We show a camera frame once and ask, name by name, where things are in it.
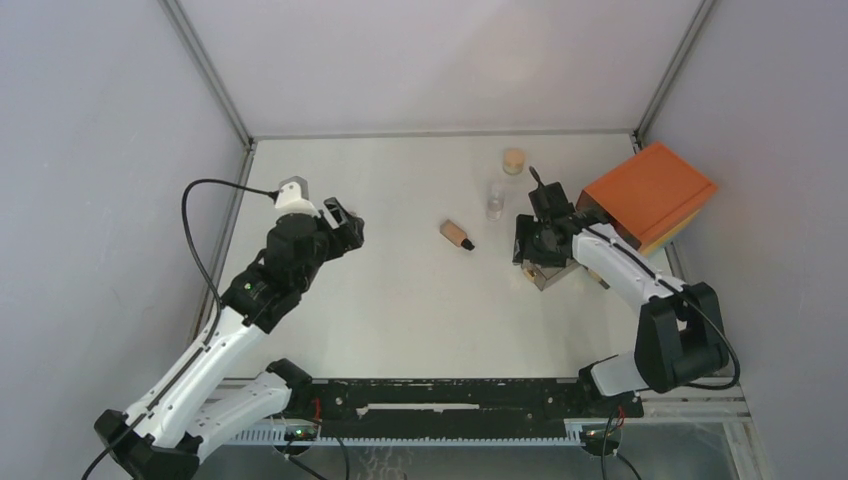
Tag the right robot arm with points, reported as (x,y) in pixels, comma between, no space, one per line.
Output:
(680,336)

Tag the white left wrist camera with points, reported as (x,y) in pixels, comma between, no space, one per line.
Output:
(293,198)

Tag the orange clear drawer organizer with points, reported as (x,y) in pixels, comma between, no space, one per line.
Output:
(647,200)

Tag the beige foundation tube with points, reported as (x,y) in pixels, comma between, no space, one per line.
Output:
(456,235)

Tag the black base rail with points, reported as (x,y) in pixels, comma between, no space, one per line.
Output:
(454,409)

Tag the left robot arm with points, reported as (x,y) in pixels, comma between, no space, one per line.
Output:
(174,427)

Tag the round beige powder jar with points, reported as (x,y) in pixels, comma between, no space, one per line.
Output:
(513,161)

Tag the clear small bottle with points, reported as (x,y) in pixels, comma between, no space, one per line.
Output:
(495,202)

